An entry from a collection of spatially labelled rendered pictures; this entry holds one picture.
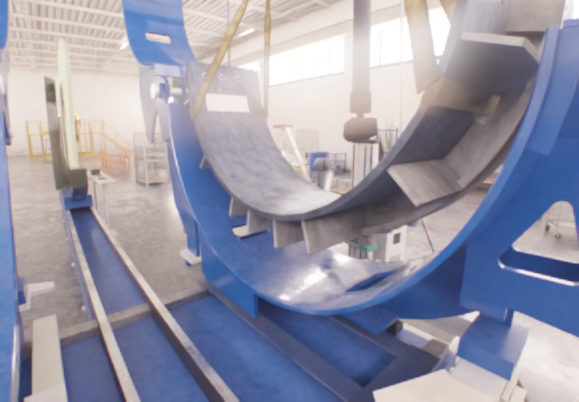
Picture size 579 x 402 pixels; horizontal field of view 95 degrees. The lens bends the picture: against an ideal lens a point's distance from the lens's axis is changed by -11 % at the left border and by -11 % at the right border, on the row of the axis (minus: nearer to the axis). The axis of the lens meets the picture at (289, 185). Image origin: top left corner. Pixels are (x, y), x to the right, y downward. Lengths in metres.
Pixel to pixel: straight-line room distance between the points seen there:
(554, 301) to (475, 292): 0.28
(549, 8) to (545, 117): 0.58
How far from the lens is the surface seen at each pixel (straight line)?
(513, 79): 1.44
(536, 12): 1.40
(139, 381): 1.96
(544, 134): 0.90
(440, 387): 1.48
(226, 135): 2.42
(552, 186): 1.31
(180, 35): 4.35
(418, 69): 1.07
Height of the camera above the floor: 1.85
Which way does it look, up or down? 10 degrees down
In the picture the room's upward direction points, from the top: straight up
